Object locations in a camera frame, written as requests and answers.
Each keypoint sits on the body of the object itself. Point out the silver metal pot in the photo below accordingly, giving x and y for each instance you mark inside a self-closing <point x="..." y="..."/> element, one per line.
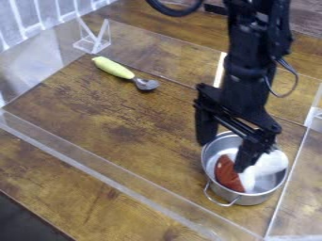
<point x="225" y="144"/>

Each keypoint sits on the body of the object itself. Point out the yellow handled spoon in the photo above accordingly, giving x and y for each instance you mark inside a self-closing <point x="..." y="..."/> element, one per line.
<point x="119" y="71"/>

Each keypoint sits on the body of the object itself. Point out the clear acrylic triangular bracket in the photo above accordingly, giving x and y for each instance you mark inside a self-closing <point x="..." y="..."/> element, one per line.
<point x="91" y="43"/>

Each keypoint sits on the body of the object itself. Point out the black strip on table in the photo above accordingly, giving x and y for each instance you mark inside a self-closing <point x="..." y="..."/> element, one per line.
<point x="216" y="9"/>

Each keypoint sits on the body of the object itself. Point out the red white plush mushroom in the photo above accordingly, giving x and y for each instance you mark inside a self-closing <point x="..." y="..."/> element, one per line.
<point x="242" y="182"/>

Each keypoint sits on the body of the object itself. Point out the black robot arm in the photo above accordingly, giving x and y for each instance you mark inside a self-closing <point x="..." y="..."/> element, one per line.
<point x="260" y="40"/>

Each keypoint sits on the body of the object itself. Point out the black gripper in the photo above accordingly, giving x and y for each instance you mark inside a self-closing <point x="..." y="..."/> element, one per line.
<point x="237" y="106"/>

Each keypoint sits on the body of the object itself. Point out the clear acrylic enclosure wall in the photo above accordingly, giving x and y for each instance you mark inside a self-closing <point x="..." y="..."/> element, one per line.
<point x="99" y="156"/>

